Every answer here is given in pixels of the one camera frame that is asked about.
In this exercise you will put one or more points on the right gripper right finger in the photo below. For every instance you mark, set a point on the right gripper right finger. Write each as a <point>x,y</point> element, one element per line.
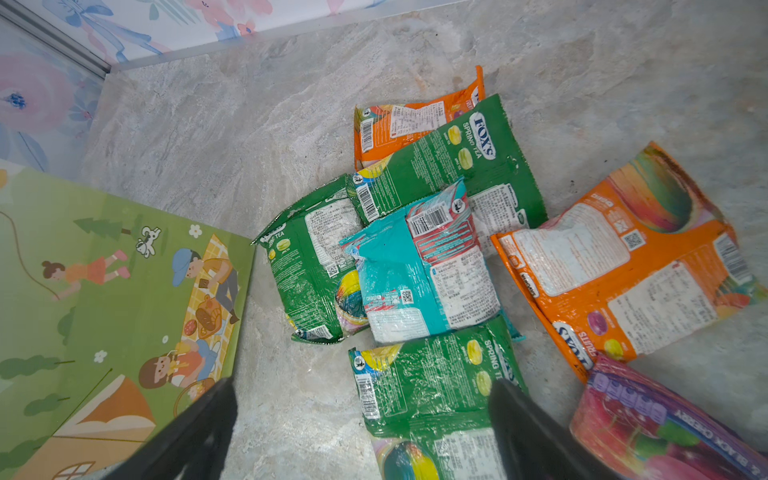
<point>532,444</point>

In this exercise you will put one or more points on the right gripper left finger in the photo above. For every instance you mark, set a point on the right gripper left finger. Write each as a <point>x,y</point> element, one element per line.
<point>193,446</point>

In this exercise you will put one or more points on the green snack pack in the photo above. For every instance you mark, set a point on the green snack pack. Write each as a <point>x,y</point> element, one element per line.
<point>478,147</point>
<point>425,401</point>
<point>316,280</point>

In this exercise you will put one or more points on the white paper bag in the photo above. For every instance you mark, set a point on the white paper bag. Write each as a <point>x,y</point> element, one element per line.
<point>115,317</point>

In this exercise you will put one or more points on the teal snack pack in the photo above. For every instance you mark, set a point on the teal snack pack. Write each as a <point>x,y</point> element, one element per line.
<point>422,271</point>

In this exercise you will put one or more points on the purple snack pack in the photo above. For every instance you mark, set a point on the purple snack pack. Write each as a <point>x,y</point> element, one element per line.
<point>642,430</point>

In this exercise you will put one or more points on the orange snack pack right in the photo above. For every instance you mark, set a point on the orange snack pack right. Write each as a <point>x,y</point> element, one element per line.
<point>643,260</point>

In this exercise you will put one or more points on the orange snack pack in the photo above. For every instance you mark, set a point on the orange snack pack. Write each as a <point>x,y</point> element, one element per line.
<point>643,260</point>
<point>381,130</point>

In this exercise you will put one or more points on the orange snack pack back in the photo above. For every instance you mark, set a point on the orange snack pack back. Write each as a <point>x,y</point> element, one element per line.
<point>381,130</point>

